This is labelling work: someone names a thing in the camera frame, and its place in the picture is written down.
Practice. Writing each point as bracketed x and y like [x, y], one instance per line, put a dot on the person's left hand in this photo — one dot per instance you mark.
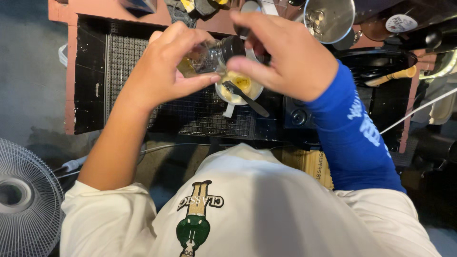
[153, 76]

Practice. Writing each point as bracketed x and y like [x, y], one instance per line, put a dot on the person's right hand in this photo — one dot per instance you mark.
[296, 60]

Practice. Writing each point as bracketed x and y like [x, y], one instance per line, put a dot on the glass jar with black lid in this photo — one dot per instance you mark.
[214, 55]

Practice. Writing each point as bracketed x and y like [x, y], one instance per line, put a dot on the stainless steel tumbler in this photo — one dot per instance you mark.
[330, 19]

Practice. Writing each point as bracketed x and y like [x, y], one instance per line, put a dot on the black spoon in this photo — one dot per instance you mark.
[250, 101]

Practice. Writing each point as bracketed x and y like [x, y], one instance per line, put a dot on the grey cloth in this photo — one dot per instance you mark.
[182, 12]

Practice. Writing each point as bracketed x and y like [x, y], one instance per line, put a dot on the white cup with yellow mixture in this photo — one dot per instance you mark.
[232, 98]

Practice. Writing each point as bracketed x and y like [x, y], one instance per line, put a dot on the black gas stove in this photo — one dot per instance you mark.
[389, 103]

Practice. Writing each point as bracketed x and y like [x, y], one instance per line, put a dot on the brown cardboard piece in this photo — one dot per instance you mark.
[314, 166]

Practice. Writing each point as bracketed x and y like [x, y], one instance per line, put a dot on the brown round container white sticker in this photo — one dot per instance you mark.
[400, 23]

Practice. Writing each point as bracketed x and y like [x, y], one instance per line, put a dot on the person's white printed shirt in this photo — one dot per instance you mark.
[250, 214]

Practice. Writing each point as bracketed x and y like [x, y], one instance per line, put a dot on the white electric fan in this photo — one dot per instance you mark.
[26, 200]

